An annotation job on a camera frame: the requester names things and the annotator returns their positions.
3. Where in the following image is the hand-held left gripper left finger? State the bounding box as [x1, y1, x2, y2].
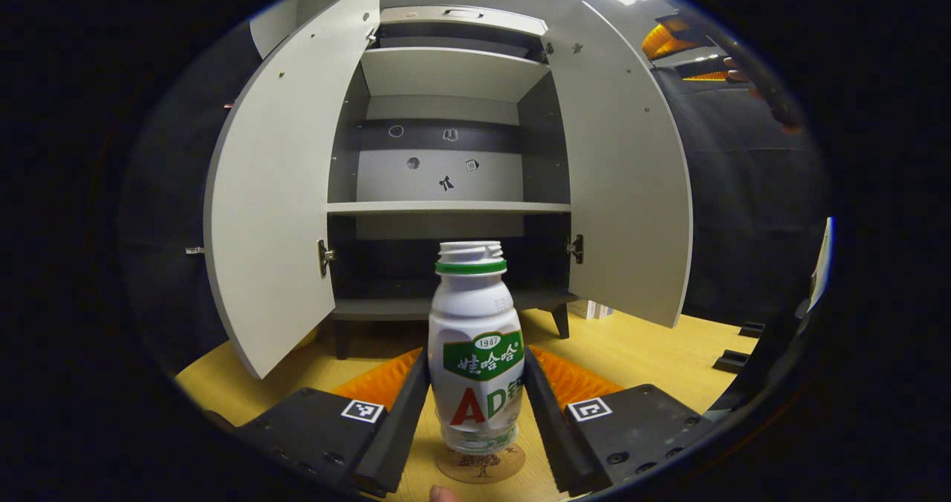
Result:
[234, 348, 432, 497]

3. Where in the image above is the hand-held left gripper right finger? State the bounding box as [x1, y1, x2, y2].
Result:
[522, 345, 718, 497]

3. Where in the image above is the round cork coaster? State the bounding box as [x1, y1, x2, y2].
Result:
[435, 443, 527, 485]

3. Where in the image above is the white plastic bottle green label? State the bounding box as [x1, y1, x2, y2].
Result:
[428, 241, 525, 454]

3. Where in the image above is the white cabinet door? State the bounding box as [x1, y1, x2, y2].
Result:
[204, 0, 381, 380]
[548, 1, 694, 329]

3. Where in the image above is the white and grey cabinet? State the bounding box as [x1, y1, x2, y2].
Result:
[327, 6, 580, 360]

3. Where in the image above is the white cabinet drawer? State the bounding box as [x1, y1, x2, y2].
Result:
[379, 6, 549, 39]

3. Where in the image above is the black backdrop cloth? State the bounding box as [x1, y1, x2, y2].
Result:
[119, 23, 829, 377]

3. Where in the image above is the white and purple box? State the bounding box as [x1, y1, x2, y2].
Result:
[568, 299, 614, 321]

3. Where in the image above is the white panel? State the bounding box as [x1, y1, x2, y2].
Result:
[808, 217, 834, 313]

